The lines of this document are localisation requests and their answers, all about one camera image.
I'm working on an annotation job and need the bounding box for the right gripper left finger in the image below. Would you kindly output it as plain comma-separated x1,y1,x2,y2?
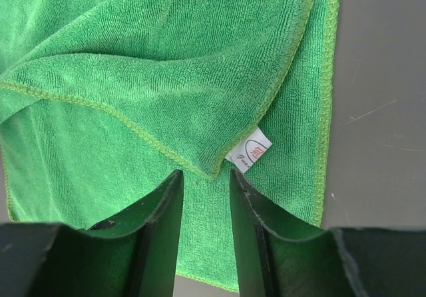
76,168,185,297

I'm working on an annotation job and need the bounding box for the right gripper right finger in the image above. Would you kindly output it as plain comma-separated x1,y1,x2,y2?
229,169,353,296

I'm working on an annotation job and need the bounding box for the green towel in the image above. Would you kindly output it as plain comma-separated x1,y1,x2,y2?
1,0,339,292

